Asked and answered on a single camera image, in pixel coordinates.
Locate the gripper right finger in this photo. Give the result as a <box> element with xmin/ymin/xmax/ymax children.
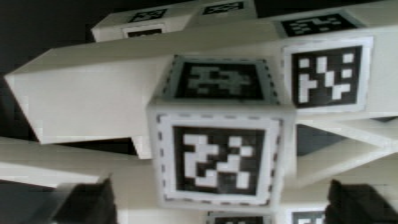
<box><xmin>326</xmin><ymin>180</ymin><xmax>398</xmax><ymax>224</ymax></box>

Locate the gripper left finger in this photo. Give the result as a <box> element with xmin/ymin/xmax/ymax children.
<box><xmin>24</xmin><ymin>174</ymin><xmax>120</xmax><ymax>224</ymax></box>

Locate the white tagged cube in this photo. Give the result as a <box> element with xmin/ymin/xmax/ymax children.
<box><xmin>148</xmin><ymin>55</ymin><xmax>296</xmax><ymax>213</ymax></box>

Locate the white chair leg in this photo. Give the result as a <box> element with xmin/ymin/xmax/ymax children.
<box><xmin>91</xmin><ymin>0</ymin><xmax>258</xmax><ymax>42</ymax></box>

